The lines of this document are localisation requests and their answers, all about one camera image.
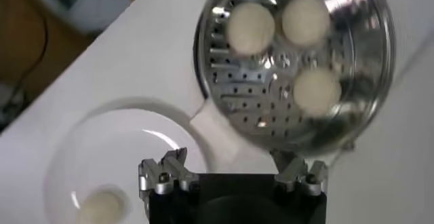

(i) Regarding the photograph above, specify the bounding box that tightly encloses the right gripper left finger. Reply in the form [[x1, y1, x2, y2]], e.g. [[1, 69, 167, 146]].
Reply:
[[137, 147, 201, 199]]

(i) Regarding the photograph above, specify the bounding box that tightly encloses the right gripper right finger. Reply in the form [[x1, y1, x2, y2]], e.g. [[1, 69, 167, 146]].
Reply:
[[269, 149, 330, 198]]

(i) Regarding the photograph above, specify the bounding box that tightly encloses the white steamed baozi bun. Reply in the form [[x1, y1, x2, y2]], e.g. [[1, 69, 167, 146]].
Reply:
[[77, 187, 127, 224], [292, 66, 342, 116], [281, 0, 332, 47], [226, 1, 276, 56]]

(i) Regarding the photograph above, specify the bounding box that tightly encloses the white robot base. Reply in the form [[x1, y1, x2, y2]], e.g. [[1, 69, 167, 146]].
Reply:
[[23, 0, 159, 35]]

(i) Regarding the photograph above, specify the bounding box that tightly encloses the stainless steel steamer basket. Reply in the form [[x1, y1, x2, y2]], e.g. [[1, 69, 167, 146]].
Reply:
[[189, 0, 397, 165]]

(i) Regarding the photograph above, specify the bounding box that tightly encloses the white round plate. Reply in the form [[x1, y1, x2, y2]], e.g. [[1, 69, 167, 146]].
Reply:
[[42, 96, 218, 224]]

